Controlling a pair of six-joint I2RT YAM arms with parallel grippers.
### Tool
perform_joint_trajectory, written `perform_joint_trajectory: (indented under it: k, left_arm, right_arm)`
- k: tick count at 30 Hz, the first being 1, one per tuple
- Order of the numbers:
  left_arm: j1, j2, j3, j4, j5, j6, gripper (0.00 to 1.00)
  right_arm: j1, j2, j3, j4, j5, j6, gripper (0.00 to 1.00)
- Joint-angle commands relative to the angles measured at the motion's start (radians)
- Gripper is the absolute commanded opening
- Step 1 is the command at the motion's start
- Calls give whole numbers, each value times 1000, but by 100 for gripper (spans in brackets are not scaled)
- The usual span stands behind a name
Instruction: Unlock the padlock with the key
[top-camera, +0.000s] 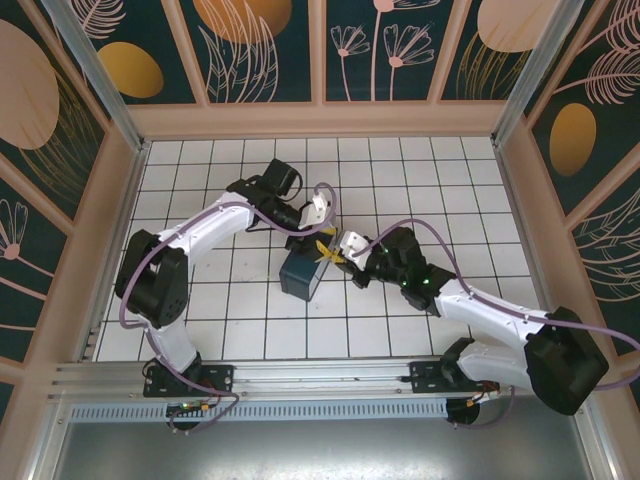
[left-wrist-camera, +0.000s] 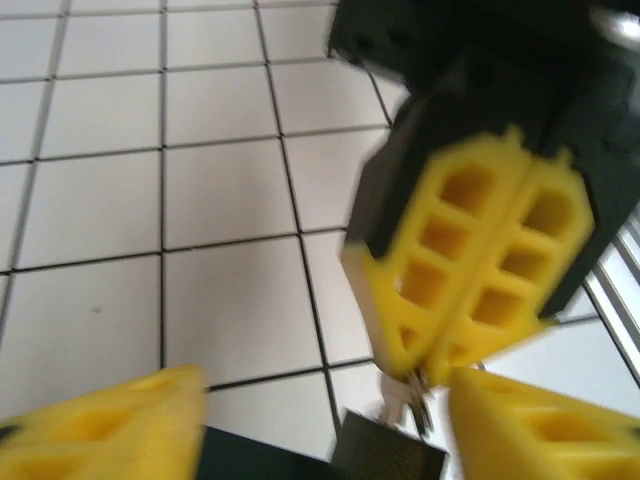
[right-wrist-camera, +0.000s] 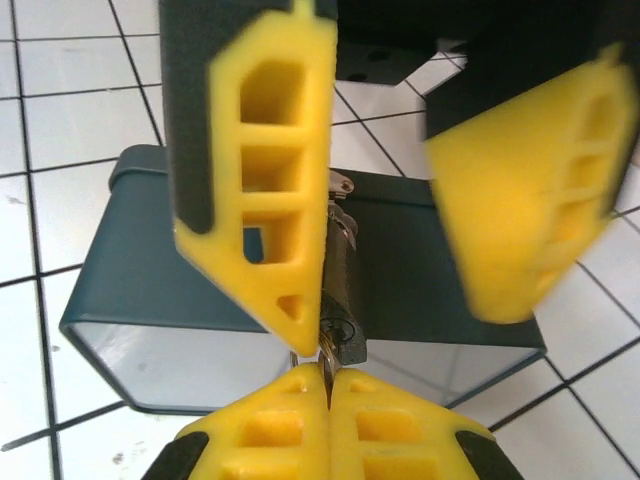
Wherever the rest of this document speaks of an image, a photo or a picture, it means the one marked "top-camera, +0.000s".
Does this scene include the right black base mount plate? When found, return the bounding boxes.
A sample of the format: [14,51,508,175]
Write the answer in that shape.
[408,360,501,397]

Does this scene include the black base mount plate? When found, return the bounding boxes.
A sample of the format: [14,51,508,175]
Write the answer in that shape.
[408,360,501,397]
[143,364,236,399]

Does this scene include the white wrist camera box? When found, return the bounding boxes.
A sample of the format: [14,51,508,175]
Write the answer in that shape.
[337,230,374,266]
[298,192,337,232]

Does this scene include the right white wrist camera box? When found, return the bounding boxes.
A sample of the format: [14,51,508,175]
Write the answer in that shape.
[337,230,374,266]

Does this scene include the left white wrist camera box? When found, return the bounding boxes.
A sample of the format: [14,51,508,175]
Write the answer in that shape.
[298,192,337,232]

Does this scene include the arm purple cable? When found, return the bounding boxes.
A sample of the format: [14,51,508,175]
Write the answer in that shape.
[118,182,341,436]
[354,219,640,431]

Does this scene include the aluminium frame post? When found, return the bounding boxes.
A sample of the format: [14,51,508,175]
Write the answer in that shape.
[491,0,576,147]
[40,0,152,154]

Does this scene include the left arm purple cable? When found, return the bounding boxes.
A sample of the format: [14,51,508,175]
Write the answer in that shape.
[118,182,341,436]

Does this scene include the blue starry night tin box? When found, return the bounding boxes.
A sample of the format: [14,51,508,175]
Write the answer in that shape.
[278,251,330,302]

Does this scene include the aluminium side rail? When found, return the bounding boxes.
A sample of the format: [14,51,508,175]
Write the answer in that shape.
[492,142,569,354]
[79,141,151,362]

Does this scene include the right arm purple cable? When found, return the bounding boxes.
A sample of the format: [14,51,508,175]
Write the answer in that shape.
[354,219,640,431]

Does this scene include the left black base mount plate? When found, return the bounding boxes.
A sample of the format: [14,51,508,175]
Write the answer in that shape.
[143,364,236,399]

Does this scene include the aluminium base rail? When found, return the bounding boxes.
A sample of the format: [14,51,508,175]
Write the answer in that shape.
[47,353,596,401]

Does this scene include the grey metal sheet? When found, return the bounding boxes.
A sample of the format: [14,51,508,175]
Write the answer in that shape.
[34,418,609,480]

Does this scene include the grey slotted cable duct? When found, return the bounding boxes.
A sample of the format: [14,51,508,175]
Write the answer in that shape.
[69,399,450,422]

